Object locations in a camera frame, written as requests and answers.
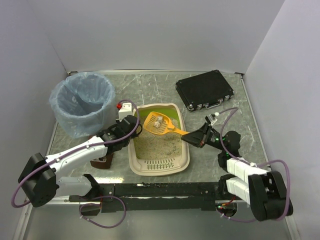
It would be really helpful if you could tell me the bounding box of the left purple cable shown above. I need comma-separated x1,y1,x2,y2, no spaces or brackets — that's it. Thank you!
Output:
11,99,141,229

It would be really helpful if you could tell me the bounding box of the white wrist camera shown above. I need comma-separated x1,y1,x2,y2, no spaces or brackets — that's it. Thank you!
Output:
118,102,133,122
205,114,218,127

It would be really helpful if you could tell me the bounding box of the brown leather holder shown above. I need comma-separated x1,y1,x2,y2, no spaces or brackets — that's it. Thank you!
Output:
90,153,114,170

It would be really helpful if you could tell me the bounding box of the orange litter scoop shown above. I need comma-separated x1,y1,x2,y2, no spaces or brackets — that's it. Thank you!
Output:
143,111,189,136

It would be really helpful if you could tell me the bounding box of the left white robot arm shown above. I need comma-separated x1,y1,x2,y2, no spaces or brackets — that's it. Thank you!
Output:
18,115,141,208

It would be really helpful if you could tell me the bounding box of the trash bin with blue bag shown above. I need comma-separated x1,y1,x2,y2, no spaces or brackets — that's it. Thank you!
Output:
49,72,118,139

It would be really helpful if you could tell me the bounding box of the black hard case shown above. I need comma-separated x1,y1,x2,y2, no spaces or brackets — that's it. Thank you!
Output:
175,70,235,112

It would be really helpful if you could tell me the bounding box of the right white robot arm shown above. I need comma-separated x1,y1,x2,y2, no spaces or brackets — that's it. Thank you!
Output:
181,123,294,222

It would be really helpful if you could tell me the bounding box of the grey litter clump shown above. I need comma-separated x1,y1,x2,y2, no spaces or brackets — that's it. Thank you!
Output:
153,121,161,128
156,115,163,123

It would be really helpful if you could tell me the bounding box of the beige green litter box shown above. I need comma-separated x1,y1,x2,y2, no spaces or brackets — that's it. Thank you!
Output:
128,103,190,177

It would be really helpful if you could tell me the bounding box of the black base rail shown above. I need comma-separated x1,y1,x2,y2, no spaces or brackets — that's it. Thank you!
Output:
68,181,248,214

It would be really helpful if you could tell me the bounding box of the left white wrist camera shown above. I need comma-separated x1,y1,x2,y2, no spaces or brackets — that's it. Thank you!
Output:
118,102,133,122

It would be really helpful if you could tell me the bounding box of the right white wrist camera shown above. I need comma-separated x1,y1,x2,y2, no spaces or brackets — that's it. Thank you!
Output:
205,114,218,127

